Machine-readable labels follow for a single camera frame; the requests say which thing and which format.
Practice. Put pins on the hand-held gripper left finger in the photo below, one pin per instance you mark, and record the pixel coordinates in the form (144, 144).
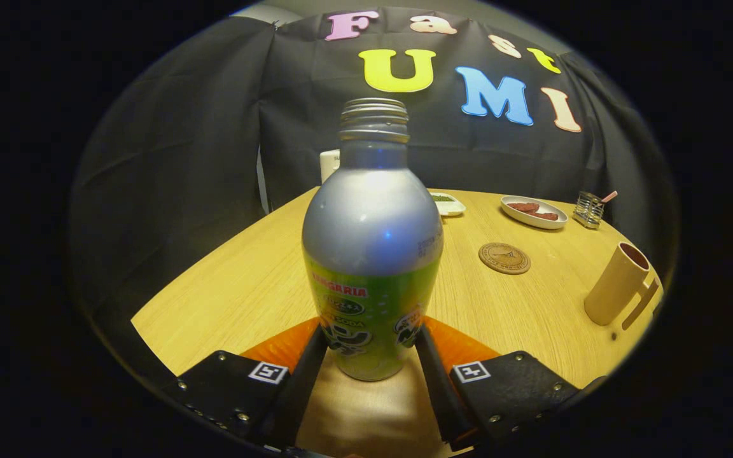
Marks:
(303, 394)

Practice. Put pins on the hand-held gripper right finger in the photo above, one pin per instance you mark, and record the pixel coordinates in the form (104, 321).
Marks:
(439, 394)

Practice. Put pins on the round wooden coaster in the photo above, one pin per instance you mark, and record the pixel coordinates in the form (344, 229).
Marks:
(504, 258)

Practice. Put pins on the silver green juice bottle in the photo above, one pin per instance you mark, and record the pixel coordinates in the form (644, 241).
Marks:
(369, 222)

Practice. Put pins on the beige cup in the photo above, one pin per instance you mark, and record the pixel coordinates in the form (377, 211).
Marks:
(611, 286)

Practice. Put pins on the wooden table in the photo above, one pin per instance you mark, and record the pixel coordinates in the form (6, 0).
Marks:
(245, 280)

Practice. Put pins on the white divided bean tray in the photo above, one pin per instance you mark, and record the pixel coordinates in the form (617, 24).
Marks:
(450, 205)

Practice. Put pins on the white oval plate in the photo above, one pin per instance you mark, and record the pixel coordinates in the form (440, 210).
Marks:
(532, 220)

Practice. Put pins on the brown meat patty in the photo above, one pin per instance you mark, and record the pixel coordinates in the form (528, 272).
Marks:
(544, 216)
(523, 207)

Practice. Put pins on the white toaster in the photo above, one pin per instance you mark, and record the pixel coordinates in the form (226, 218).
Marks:
(328, 166)

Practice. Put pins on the pink stick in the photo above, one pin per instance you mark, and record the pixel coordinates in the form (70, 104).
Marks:
(609, 196)

